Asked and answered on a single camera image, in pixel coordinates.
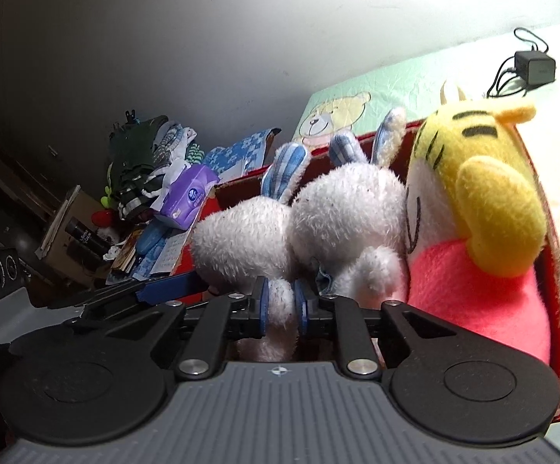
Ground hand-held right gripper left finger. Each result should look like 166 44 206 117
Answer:
81 275 268 381

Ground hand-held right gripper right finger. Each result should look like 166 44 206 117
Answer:
293 278 459 381

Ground yellow plush tiger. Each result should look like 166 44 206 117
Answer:
403 99 551 365

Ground black charger with cable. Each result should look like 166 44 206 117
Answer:
487 26 557 100

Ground white plush rabbit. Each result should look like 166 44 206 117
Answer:
292 106 409 310
190 142 310 363

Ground stack of booklets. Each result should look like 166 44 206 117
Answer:
108 227 189 283

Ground pile of folded clothes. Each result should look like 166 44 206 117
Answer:
106 111 208 218

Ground bear print cloth covered desktop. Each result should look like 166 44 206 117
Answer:
292 19 560 450

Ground blue floral cloth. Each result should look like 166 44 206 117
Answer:
203 128 283 177

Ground purple tissue pack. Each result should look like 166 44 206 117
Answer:
154 163 220 230

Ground black bottle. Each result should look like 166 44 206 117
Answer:
65 217 107 257

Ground brown cardboard box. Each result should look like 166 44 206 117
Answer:
36 184 116 286

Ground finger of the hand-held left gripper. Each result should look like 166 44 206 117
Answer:
48 271 210 312

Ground red cardboard box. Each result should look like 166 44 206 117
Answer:
171 118 560 419

